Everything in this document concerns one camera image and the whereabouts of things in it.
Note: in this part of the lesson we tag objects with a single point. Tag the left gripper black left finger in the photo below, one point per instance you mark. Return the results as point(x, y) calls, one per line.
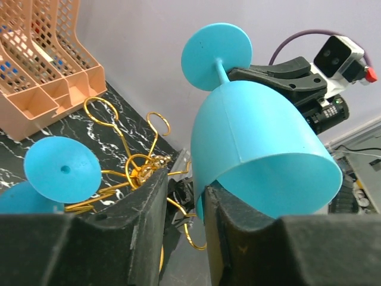
point(120, 245)

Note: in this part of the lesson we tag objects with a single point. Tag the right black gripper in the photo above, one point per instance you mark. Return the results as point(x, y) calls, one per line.
point(296, 82)

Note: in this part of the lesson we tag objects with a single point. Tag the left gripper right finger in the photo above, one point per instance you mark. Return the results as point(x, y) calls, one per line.
point(246, 247)

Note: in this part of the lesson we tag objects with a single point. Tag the blue wine glass front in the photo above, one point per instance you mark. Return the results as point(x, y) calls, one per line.
point(250, 138)

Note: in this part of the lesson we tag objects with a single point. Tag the blue wine glass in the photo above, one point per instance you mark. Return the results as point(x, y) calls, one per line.
point(250, 138)
point(58, 171)

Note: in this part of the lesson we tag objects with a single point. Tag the pink desk file organizer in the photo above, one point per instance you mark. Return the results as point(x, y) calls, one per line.
point(46, 73)

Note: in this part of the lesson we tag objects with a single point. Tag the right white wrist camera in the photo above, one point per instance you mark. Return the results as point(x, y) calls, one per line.
point(341, 62)

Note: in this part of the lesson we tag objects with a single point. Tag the gold wire glass rack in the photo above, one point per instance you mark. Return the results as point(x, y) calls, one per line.
point(138, 168)

